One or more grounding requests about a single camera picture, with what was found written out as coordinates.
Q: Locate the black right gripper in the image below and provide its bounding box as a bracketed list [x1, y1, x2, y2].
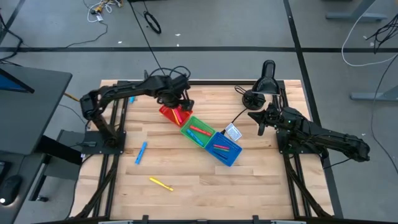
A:
[248, 103, 282, 137]

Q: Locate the reddish pink highlighter marker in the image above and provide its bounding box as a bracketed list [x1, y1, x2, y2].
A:
[189, 125, 213, 137]

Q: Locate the blue highlighter marker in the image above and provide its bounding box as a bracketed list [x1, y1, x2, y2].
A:
[185, 128, 205, 147]
[134, 141, 148, 165]

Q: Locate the yellow highlighter marker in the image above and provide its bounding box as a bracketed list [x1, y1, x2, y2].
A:
[149, 177, 174, 192]

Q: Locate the red plastic basket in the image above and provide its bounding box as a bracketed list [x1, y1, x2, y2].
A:
[159, 104, 193, 127]

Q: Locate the black desk lamp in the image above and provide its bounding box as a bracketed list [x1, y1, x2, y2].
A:
[241, 59, 280, 111]

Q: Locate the blue plastic basket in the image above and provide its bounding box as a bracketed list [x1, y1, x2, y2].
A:
[205, 131, 243, 167]

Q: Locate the green plastic basket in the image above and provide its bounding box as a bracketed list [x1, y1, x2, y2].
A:
[180, 115, 216, 149]

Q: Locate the black monitor desk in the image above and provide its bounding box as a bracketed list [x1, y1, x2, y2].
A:
[0, 63, 73, 156]

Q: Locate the desk monitor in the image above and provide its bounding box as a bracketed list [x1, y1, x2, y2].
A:
[0, 68, 35, 94]

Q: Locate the black computer mouse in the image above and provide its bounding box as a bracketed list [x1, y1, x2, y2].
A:
[0, 174, 23, 206]

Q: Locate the black keyboard desk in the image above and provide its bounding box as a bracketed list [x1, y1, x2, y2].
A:
[0, 151, 47, 224]

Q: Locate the white cable warning tag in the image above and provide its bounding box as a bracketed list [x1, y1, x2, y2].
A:
[224, 123, 243, 142]

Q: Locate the black lamp power cable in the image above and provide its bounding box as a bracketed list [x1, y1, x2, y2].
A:
[220, 85, 251, 136]

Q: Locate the black coiled floor cable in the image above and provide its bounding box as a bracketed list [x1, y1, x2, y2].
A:
[143, 11, 162, 34]

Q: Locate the yellow floor cable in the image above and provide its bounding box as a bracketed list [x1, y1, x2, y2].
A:
[63, 92, 81, 103]

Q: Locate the white floor cable bundle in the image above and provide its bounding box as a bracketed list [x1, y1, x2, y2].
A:
[82, 0, 124, 23]

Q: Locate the black floor cable bundle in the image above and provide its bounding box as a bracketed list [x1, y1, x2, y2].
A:
[366, 12, 398, 54]

